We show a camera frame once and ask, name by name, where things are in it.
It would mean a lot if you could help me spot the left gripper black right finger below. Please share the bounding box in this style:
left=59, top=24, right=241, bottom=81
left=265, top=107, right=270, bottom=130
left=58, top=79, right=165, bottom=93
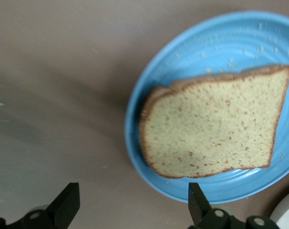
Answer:
left=188, top=182, right=233, bottom=229

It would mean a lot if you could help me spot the beige round plate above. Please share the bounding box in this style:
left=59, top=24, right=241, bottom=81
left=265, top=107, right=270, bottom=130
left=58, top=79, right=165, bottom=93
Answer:
left=269, top=189, right=289, bottom=229

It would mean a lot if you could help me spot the brown bread slice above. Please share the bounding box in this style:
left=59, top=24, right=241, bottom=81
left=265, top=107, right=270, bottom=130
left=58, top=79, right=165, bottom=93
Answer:
left=138, top=64, right=289, bottom=179

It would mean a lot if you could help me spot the blue round plate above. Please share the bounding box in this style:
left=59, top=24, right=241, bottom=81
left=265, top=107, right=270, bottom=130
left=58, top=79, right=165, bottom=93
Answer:
left=124, top=10, right=289, bottom=205

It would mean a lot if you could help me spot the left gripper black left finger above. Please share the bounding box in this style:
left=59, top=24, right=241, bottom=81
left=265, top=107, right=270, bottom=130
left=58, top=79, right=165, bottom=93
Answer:
left=6, top=182, right=81, bottom=229

